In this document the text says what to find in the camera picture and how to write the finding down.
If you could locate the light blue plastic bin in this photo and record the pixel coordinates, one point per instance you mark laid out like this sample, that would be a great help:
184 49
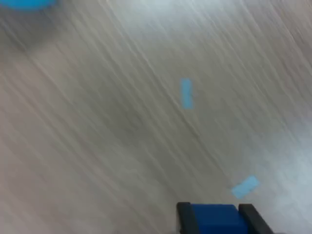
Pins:
24 4

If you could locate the blue wooden cube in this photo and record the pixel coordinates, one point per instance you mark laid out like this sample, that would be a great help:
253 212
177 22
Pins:
217 219

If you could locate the small light blue tape piece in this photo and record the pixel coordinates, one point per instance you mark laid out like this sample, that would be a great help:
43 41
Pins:
186 93
245 187

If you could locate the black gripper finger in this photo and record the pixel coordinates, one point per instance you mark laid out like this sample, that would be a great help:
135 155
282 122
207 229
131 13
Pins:
254 219
187 219

